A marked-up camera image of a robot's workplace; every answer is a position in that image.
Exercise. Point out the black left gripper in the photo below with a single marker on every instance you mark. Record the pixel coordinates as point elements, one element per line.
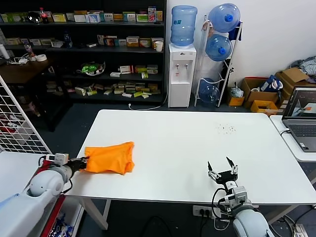
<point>77,165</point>

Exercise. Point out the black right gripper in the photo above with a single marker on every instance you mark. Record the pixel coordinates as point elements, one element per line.
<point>227,176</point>

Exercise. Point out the orange t-shirt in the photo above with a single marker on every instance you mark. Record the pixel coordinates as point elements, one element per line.
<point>111,159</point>

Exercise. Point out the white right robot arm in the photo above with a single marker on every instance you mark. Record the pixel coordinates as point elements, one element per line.
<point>249,222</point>

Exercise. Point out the pile of grey clothes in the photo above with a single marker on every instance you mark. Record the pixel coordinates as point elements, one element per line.
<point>307,66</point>

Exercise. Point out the white power strip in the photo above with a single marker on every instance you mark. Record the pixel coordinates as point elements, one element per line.
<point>201,211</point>
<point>299,230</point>

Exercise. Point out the blue snack packets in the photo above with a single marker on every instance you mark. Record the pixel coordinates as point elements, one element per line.
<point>63,225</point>

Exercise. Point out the red framed white cart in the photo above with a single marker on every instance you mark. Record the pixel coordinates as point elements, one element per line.
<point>14,168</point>

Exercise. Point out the light green flat box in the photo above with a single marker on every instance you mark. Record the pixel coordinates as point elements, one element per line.
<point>92,93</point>

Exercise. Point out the small yellow box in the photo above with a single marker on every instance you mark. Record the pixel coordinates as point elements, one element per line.
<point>235,101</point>

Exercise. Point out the beige tilted box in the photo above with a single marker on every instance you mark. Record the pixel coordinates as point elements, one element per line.
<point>80,91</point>

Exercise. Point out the cream flat box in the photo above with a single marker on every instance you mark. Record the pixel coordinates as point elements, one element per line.
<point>107,92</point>

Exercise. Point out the yellow cardboard box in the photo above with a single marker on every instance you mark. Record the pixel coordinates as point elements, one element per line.
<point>264,108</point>

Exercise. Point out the clear plastic bag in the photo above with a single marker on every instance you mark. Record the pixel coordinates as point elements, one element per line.
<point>236,91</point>

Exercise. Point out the light blue cloth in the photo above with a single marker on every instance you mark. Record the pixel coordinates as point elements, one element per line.
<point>6,199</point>

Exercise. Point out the bright green flat box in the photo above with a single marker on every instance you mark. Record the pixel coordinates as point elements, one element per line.
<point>138,94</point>

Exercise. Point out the open red-edged cardboard box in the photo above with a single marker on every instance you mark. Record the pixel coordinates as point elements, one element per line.
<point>249,86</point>

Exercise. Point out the grey laptop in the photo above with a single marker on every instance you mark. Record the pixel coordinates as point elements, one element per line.
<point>300,123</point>

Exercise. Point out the pale yellow flat box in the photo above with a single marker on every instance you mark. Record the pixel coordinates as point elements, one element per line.
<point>146,95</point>

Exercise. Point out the blue bag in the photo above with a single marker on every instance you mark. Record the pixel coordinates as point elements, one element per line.
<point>270,84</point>

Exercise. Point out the white metal jug rack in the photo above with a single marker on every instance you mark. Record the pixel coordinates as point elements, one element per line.
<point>201,74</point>

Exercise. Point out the white water dispenser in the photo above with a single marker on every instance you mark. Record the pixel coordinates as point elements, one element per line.
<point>181,79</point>

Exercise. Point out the wide red white box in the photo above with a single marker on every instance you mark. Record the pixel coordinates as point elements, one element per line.
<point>127,69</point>

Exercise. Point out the small green box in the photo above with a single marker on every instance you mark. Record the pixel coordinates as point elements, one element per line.
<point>145,75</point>

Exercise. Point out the black shelving unit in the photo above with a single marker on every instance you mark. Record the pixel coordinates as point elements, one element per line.
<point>81,56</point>

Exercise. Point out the brown wooden desk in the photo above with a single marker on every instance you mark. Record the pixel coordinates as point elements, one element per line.
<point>27,71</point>

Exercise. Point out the green beige box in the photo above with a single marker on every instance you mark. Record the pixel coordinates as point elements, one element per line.
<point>152,69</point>

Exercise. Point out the small white flat box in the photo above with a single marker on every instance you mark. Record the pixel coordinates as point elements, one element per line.
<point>91,45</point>

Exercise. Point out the big brown cardboard box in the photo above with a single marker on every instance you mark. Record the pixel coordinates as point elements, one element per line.
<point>293,76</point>

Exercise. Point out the white power adapter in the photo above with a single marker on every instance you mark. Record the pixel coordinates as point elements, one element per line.
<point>21,60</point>

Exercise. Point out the white open box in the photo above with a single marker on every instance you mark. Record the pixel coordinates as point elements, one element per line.
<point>56,44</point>

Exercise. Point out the orange dark medicine box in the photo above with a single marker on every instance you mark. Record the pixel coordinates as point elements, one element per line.
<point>110,42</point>

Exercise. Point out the white red upright box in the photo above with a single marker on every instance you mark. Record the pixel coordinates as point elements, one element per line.
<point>100,40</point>

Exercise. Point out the white teal medicine box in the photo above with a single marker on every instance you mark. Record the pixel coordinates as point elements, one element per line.
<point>122,43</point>

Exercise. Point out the beige medicine box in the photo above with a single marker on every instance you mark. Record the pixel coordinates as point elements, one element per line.
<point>12,41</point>
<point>35,42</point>
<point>46,41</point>

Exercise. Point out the yellow white medicine box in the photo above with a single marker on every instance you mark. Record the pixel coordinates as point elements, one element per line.
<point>132,42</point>

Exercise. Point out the red white medicine box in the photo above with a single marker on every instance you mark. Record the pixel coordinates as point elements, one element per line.
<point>145,43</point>

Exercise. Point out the white cylindrical bottle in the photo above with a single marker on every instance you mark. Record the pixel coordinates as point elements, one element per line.
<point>3,51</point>

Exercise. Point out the white paper cup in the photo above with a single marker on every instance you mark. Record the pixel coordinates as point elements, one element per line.
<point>158,47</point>

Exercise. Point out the dark blue hanging cloth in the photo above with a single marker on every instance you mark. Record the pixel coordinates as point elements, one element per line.
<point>235,33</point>

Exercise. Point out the blue white medicine box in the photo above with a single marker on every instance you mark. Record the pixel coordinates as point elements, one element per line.
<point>93,18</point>

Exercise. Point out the beige hanging cloth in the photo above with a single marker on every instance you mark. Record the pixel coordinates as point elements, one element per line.
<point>207,27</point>

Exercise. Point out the yellow green medicine box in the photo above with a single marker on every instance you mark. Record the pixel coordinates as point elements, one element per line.
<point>59,18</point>

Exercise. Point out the labelled blue water jug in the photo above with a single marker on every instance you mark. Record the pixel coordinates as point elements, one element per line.
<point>183,27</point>

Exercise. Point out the cola bottle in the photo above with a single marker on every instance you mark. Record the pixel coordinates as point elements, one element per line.
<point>44,16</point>

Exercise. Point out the shiny black bowl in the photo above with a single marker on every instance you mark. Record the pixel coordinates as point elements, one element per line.
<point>34,17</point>

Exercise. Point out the long green medicine box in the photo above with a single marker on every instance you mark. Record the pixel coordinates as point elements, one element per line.
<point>16,17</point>

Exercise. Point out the colourful tall carton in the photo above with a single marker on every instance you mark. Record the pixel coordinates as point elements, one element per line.
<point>151,14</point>

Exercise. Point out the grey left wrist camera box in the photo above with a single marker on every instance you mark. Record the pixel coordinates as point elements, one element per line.
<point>59,158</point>

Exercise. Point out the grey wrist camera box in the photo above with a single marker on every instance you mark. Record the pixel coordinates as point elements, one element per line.
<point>59,158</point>
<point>238,195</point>

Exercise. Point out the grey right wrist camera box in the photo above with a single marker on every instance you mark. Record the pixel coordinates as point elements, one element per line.
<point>238,195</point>

